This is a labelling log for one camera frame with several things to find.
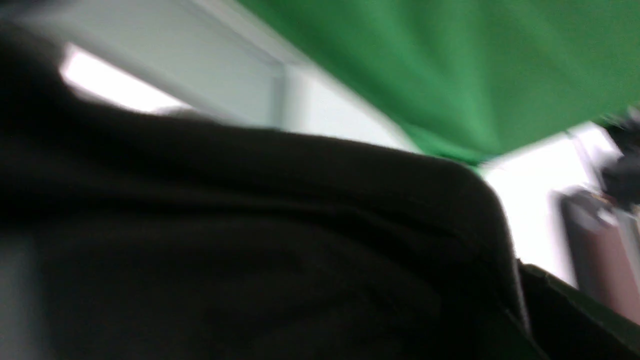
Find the dark gray long-sleeve shirt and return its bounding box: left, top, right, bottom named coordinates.
left=1, top=23, right=538, bottom=360

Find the green backdrop cloth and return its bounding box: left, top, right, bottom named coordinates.
left=241, top=0, right=640, bottom=166

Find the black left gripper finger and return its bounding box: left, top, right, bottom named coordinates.
left=519, top=263, right=640, bottom=360

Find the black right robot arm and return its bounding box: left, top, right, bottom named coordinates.
left=519, top=108, right=640, bottom=360

